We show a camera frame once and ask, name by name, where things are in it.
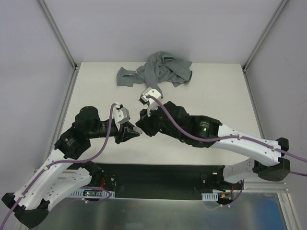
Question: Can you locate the aluminium frame post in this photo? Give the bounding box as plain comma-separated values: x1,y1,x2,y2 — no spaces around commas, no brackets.
36,0,78,70
242,0,291,73

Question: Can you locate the right aluminium frame post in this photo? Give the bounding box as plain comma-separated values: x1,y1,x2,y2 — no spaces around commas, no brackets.
242,0,291,73

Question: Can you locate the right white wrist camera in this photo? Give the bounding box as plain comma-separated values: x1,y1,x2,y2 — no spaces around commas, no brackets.
139,87,162,117

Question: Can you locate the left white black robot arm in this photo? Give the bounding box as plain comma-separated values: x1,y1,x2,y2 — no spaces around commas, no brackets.
1,103,142,229

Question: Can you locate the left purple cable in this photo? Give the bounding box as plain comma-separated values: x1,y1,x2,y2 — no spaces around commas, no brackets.
3,103,120,230

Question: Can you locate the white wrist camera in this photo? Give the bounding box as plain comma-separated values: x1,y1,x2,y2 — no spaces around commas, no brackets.
113,103,130,130
139,87,162,117

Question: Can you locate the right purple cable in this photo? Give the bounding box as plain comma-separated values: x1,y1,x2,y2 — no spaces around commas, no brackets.
146,94,307,178

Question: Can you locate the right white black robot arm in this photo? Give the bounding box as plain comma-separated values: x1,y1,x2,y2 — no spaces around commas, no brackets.
136,102,291,189

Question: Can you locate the purple cable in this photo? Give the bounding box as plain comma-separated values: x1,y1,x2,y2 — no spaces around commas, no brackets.
146,94,307,178
3,103,120,230

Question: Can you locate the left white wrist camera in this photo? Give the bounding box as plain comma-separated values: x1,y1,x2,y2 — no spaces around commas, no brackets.
113,103,130,130

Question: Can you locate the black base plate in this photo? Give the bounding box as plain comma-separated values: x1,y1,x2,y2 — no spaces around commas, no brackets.
90,163,242,200

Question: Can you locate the grey crumpled shirt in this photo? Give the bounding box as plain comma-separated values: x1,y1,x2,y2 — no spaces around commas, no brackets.
116,51,192,93

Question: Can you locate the left aluminium frame post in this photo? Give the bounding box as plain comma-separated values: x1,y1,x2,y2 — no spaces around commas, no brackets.
36,0,78,70

